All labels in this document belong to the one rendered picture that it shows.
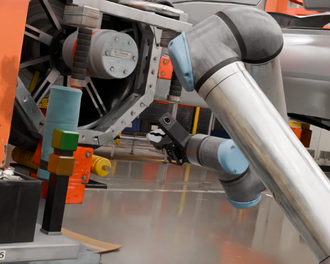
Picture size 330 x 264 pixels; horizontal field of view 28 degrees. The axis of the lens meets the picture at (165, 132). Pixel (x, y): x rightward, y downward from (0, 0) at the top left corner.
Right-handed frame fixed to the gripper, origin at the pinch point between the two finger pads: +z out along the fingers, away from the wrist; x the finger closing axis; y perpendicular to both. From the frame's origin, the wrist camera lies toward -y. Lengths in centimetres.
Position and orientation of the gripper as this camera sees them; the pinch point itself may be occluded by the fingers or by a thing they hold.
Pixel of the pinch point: (149, 133)
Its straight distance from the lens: 203.4
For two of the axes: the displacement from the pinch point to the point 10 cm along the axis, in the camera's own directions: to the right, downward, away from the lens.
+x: 6.4, -6.3, 4.5
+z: -6.6, -1.3, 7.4
